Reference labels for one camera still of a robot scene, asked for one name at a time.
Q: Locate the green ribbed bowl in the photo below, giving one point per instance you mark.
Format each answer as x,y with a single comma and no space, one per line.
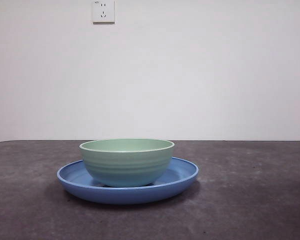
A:
127,167

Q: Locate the blue round plate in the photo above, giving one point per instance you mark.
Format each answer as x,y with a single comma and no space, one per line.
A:
128,196

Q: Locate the white wall socket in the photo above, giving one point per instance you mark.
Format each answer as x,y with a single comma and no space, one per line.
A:
103,12

